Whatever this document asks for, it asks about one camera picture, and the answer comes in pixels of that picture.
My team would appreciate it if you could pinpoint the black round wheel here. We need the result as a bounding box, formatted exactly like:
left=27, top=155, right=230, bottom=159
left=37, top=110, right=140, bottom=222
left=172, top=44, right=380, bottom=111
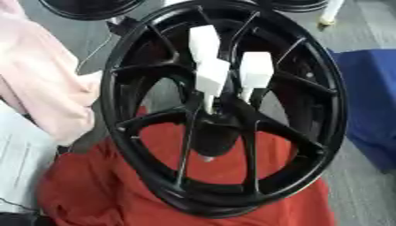
left=35, top=0, right=148, bottom=21
left=255, top=0, right=331, bottom=14

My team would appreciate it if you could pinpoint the person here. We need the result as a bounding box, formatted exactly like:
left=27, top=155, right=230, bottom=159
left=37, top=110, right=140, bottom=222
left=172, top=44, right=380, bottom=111
left=0, top=0, right=105, bottom=214

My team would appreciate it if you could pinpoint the white furniture leg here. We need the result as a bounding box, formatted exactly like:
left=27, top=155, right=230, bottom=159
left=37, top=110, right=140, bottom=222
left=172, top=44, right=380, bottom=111
left=316, top=0, right=347, bottom=26

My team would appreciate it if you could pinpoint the black spoked wheel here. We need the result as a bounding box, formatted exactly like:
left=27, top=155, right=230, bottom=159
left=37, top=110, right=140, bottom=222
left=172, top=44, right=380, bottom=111
left=99, top=0, right=350, bottom=219

